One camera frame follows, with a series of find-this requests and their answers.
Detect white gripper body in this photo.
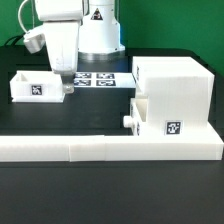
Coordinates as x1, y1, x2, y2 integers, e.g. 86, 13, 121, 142
43, 21, 80, 75

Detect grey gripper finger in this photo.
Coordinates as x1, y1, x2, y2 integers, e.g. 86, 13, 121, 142
61, 75, 74, 94

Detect white drawer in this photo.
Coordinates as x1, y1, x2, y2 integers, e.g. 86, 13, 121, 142
10, 70, 65, 103
123, 98, 147, 136

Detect white front drawer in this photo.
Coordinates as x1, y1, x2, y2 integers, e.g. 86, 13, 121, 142
123, 98, 147, 136

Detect white drawer cabinet box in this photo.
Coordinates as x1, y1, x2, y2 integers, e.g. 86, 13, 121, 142
132, 56, 214, 136

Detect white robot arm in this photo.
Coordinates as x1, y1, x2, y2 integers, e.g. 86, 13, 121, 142
35, 0, 125, 94

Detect white marker tag plate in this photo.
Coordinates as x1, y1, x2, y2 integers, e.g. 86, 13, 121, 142
74, 72, 136, 88

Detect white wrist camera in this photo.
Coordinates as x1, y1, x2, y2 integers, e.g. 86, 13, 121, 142
23, 25, 45, 54

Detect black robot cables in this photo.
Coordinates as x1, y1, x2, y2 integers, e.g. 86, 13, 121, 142
3, 33, 26, 47

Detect white L-shaped obstacle wall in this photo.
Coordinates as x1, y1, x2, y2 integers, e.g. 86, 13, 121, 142
0, 126, 224, 162

